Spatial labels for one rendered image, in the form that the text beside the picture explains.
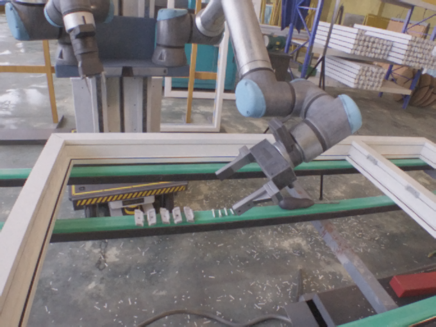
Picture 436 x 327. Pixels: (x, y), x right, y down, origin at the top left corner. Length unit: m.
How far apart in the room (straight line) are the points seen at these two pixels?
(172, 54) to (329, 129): 1.05
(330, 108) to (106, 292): 1.36
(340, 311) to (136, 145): 0.79
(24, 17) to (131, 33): 0.53
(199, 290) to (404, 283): 0.97
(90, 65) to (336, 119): 0.73
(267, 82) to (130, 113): 1.26
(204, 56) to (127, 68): 3.09
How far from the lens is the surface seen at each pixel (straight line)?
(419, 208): 0.99
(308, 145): 0.64
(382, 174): 1.07
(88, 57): 1.00
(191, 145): 0.89
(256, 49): 0.75
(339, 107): 0.68
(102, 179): 0.86
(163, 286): 1.62
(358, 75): 5.21
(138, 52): 1.66
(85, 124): 1.96
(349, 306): 1.01
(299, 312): 0.96
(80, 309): 1.60
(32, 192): 0.69
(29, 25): 1.39
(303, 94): 0.74
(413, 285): 1.14
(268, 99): 0.68
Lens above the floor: 1.32
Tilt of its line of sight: 30 degrees down
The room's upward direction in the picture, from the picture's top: 9 degrees clockwise
